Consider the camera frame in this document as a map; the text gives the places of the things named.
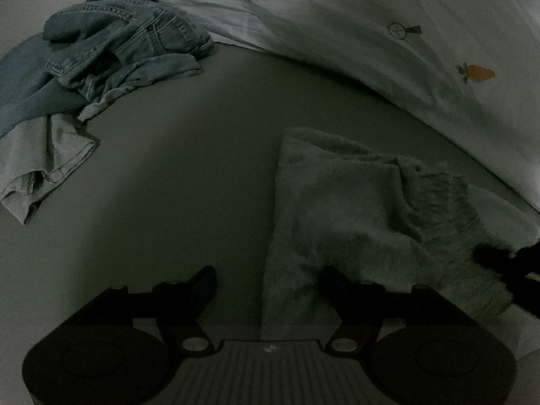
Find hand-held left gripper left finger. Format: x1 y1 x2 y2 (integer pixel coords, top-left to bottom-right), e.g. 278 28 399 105
78 265 218 355

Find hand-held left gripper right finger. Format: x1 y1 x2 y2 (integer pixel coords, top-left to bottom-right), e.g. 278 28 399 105
323 266 465 355

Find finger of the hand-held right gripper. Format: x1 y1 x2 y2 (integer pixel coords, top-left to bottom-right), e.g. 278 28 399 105
472 242 540 308

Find pale fleecy garment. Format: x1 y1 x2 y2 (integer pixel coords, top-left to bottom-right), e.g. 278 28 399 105
261 127 524 340

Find light grey-blue shirt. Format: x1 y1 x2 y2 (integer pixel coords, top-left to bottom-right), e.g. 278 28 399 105
0 112 101 225

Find blue denim jeans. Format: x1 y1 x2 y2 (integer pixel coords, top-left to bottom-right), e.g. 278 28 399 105
0 0 215 136

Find white carrot-print bed sheet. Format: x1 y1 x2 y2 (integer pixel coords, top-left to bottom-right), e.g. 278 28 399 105
103 0 540 212

